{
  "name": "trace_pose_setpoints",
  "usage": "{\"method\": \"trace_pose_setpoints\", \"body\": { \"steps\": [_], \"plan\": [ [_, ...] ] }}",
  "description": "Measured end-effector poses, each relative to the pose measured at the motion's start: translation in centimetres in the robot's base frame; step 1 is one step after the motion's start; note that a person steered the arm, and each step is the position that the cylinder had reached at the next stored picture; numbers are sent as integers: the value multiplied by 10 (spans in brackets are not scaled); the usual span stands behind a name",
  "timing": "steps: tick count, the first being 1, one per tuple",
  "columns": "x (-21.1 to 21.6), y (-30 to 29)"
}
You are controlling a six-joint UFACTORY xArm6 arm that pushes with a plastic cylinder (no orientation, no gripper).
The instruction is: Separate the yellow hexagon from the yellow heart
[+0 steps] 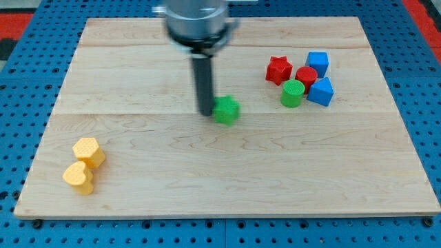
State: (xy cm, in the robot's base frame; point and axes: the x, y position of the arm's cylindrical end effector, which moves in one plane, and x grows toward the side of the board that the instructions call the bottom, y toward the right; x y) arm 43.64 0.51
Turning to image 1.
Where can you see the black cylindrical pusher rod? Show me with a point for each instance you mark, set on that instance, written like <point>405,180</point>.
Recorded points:
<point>203,79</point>

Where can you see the red star block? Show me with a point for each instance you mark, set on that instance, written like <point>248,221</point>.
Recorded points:
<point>278,70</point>

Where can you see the green star block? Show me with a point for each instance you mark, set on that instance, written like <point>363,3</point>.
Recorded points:
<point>226,110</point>

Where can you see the yellow hexagon block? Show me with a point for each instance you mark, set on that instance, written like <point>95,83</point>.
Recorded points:
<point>89,151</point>

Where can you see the green cylinder block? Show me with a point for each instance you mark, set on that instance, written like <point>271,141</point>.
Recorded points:
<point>292,93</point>

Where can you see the wooden board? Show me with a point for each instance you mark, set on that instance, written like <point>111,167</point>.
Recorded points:
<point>131,89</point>

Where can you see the yellow heart block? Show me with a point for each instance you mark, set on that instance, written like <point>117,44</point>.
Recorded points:
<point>79,177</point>

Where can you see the blue cube block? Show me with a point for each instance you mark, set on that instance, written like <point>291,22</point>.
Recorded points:
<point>318,61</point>

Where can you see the red cylinder block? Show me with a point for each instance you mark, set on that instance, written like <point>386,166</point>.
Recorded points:
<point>307,76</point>

